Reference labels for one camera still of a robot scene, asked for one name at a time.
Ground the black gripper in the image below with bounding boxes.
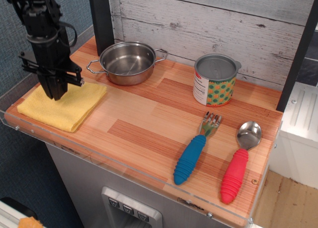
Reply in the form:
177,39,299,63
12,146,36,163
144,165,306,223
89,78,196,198
19,40,84,100

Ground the yellow towel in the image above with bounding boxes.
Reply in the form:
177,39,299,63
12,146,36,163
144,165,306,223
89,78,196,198
17,82,107,133

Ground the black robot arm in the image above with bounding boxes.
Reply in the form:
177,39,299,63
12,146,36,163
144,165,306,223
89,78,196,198
6,0,84,100

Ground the stainless steel pot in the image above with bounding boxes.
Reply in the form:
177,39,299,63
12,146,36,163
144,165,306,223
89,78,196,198
86,41,168,86

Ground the grey toy kitchen cabinet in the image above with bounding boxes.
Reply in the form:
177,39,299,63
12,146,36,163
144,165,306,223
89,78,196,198
44,141,249,228

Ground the white black device bottom left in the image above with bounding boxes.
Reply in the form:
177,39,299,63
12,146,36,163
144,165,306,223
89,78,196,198
0,197,38,228

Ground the orange object bottom left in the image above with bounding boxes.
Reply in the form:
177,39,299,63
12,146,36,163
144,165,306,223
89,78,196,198
18,217,44,228

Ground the silver dispenser button panel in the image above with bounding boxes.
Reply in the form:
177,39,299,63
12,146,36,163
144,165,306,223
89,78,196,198
101,186,163,228

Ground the patterned tin can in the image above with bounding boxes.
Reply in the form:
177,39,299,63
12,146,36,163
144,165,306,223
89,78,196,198
193,54,241,107

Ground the clear acrylic edge guard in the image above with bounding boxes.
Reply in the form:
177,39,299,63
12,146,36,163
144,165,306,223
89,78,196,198
0,108,254,228

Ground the white appliance at right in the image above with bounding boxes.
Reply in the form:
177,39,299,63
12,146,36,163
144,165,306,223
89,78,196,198
269,82,318,188

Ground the dark vertical post left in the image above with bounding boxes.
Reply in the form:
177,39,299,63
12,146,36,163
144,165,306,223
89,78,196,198
89,0,115,56

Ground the dark vertical post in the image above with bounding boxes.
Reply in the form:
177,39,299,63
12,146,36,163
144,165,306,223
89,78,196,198
276,0,318,112
89,0,115,56

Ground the blue handled fork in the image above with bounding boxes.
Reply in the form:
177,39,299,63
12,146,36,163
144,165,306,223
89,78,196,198
173,112,222,185

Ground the red handled spoon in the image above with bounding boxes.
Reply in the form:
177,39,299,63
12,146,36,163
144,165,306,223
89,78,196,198
220,121,262,204

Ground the dark vertical post right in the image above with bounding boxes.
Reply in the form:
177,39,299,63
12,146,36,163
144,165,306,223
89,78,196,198
276,0,318,112

